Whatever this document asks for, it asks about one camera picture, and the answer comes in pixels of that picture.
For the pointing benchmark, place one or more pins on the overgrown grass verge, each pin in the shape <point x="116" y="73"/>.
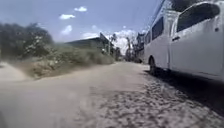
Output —
<point x="63" y="60"/>

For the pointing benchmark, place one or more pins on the grey dirt road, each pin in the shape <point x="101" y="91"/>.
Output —
<point x="110" y="93"/>

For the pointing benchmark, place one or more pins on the green bushes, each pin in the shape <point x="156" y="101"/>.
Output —
<point x="26" y="41"/>

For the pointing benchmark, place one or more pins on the trees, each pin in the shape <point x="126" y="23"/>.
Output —
<point x="131" y="48"/>

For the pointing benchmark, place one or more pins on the building with dark roof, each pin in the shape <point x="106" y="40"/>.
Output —
<point x="88" y="43"/>

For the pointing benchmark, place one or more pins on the white van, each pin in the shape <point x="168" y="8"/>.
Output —
<point x="190" y="43"/>

